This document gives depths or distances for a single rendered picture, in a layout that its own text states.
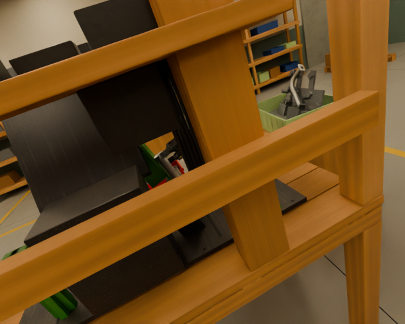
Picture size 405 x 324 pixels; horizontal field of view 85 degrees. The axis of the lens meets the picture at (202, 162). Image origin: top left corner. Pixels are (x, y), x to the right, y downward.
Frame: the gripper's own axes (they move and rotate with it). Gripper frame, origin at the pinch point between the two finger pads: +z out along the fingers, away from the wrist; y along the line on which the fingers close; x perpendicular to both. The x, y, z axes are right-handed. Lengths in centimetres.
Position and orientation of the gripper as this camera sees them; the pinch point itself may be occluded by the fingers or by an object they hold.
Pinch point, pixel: (165, 159)
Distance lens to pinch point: 84.1
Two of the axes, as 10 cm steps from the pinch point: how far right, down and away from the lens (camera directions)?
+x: 6.0, 7.3, -3.2
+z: -7.8, 6.2, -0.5
